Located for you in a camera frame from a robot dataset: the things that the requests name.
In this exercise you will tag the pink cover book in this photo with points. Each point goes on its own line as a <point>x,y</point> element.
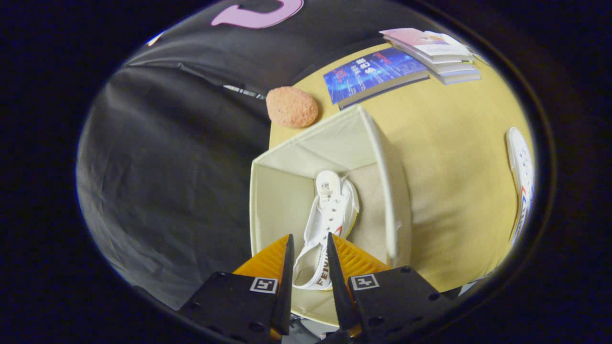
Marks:
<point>416,39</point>

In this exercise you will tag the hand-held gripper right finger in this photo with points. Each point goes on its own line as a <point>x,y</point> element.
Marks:
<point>339,286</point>

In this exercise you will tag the white book with green tab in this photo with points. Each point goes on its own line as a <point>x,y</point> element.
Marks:
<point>447,62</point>

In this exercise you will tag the orange sponge ball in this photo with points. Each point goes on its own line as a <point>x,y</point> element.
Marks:
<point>291,107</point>

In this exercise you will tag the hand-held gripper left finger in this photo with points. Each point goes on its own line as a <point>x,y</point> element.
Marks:
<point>286,286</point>

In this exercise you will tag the white canvas shoe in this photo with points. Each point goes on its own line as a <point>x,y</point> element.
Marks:
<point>330,210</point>
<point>521,167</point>

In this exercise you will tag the light blue book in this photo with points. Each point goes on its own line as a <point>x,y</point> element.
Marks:
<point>459,76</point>

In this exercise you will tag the beige fabric storage box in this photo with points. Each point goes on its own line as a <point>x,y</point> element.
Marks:
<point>282,200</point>

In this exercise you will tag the blue cover book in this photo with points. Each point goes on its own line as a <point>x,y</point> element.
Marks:
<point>373,74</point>

